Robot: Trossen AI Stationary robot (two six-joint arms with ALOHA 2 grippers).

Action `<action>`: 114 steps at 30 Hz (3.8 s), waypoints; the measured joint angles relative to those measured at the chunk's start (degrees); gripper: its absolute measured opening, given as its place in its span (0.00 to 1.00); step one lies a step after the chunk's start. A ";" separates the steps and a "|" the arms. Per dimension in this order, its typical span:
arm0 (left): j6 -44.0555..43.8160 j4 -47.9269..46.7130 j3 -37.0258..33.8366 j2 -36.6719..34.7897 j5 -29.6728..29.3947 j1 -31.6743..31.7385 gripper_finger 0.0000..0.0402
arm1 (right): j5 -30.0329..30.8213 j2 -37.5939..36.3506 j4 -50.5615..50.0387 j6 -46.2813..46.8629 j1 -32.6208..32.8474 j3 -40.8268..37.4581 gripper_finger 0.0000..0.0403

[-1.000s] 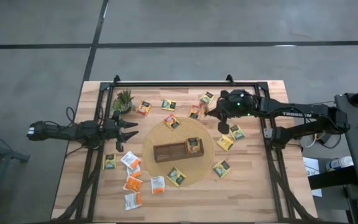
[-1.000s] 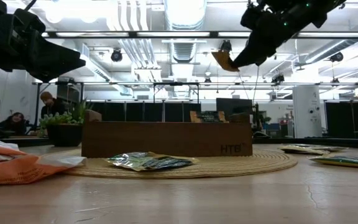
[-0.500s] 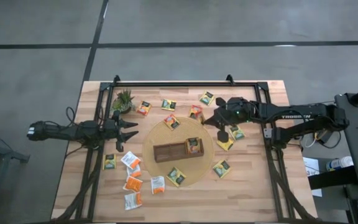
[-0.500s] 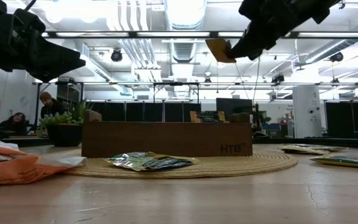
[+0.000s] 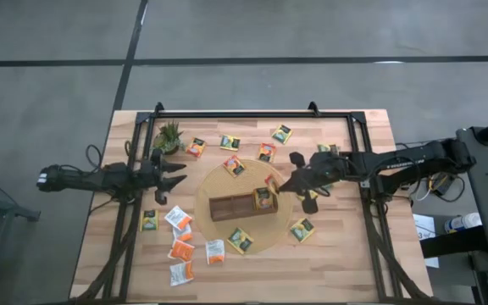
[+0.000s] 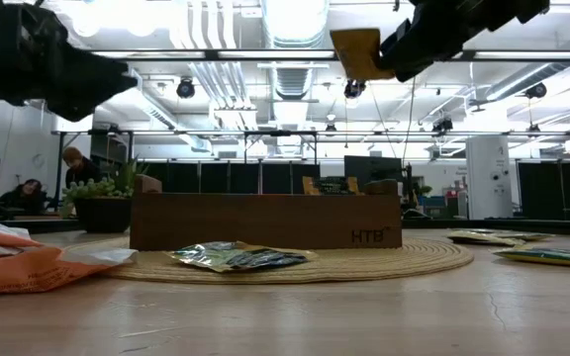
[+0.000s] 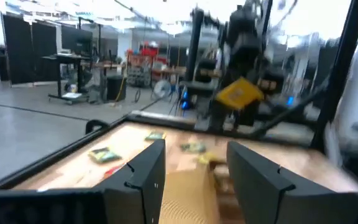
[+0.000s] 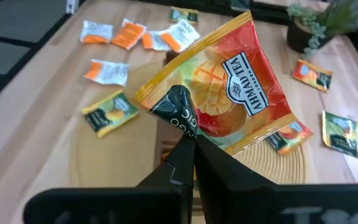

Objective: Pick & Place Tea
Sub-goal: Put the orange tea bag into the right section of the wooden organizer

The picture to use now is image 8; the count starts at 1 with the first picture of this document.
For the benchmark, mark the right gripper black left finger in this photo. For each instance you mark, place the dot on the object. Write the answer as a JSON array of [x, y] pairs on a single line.
[[172, 174]]

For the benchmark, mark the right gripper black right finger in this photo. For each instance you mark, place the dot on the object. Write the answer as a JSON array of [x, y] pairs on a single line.
[[228, 193]]

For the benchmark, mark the brown wooden compartment tea box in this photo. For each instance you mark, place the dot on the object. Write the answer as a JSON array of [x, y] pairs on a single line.
[[163, 140]]

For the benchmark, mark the round woven straw placemat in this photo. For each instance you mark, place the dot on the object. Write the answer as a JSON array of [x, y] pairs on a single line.
[[120, 155]]

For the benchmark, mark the red orange mango tea packet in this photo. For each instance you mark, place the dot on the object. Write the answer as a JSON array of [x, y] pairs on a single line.
[[228, 77], [291, 137], [311, 74]]

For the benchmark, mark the green yellow tea packet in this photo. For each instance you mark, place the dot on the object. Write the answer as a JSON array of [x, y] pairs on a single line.
[[110, 113], [183, 14], [342, 133]]

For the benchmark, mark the white orange tea packet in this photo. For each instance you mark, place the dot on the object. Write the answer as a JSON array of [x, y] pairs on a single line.
[[154, 40], [180, 35], [96, 31], [107, 72]]

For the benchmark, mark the potted green succulent plant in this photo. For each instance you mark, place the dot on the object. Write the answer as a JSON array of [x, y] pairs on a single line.
[[300, 37]]

